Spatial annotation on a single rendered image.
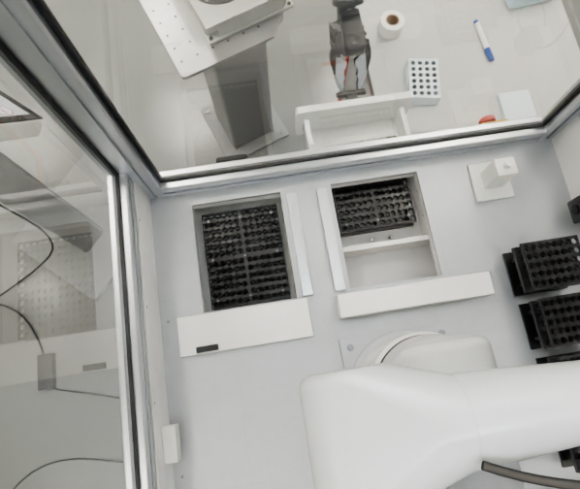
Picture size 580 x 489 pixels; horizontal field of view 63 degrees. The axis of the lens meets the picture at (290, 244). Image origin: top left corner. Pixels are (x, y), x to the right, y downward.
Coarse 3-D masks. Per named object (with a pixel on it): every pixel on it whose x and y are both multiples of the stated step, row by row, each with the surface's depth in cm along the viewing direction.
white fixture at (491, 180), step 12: (468, 168) 107; (480, 168) 107; (492, 168) 100; (504, 168) 98; (516, 168) 98; (480, 180) 106; (492, 180) 101; (504, 180) 101; (480, 192) 105; (492, 192) 105; (504, 192) 105
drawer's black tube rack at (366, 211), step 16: (336, 192) 114; (352, 192) 111; (368, 192) 111; (384, 192) 111; (400, 192) 111; (336, 208) 113; (352, 208) 110; (368, 208) 110; (384, 208) 113; (400, 208) 110; (352, 224) 109; (368, 224) 112; (384, 224) 109; (400, 224) 109
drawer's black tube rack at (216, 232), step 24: (240, 216) 109; (264, 216) 112; (216, 240) 108; (240, 240) 108; (264, 240) 111; (216, 264) 109; (240, 264) 106; (264, 264) 109; (216, 288) 105; (240, 288) 105; (264, 288) 105; (288, 288) 105
